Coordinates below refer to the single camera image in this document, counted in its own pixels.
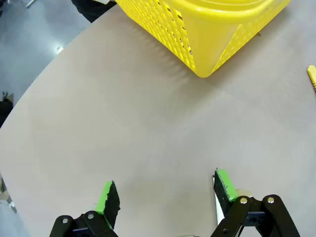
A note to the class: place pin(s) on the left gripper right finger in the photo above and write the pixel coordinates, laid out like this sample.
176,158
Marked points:
224,190

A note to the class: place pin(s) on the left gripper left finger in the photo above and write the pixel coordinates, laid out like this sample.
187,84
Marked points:
111,202

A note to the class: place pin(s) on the yellow utility knife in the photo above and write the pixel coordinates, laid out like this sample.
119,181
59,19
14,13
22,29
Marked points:
312,74

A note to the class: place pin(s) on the yellow plastic shopping basket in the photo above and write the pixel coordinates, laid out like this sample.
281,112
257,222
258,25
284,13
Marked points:
209,37

